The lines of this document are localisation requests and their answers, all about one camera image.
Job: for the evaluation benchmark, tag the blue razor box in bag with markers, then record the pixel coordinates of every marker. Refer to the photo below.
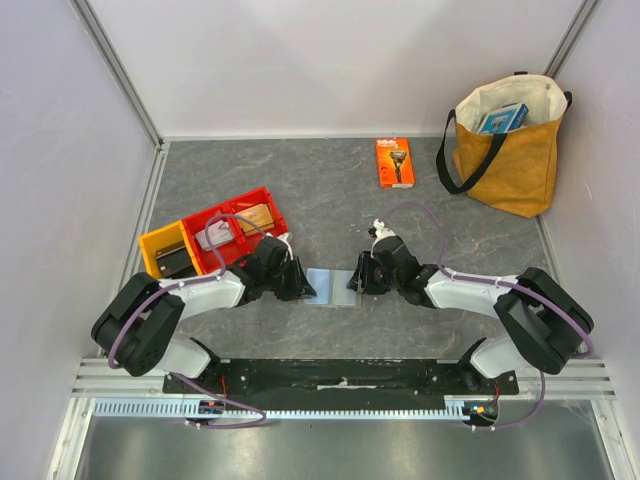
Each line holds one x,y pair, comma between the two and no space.
503,120

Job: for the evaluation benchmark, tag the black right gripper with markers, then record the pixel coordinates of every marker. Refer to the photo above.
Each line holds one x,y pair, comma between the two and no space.
371,276

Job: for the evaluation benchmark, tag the dark card in yellow bin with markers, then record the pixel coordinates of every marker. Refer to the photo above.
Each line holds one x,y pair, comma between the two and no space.
176,259

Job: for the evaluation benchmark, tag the grey card holder wallet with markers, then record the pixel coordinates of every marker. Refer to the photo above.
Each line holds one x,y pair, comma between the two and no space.
331,287

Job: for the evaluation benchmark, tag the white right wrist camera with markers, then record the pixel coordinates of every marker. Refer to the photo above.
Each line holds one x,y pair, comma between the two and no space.
379,231

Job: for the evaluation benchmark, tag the gold credit card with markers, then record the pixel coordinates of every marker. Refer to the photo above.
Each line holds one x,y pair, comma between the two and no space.
255,218

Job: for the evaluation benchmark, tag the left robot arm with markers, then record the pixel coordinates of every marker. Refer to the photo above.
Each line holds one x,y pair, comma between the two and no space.
138,328

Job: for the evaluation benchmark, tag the tan tote bag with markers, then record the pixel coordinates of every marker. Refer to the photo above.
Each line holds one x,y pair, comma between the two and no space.
513,172

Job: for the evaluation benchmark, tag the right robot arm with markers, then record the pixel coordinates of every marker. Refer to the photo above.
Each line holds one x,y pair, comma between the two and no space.
544,326

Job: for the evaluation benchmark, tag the orange razor box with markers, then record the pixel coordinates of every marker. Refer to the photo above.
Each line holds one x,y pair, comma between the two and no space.
394,163

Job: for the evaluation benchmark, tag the red bin near yellow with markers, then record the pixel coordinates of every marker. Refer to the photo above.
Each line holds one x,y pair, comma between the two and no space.
207,261

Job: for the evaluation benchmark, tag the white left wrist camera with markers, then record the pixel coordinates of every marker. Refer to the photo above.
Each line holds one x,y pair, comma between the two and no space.
286,240

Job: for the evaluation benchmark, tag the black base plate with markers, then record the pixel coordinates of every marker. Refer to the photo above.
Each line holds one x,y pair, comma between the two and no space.
334,399

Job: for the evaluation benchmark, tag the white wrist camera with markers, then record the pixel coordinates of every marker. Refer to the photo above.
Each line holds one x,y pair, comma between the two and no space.
379,231
286,240

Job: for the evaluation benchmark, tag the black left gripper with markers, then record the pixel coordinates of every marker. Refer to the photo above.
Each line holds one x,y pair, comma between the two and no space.
300,287

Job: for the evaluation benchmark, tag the white cable duct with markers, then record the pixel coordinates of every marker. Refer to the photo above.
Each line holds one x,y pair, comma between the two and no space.
200,408

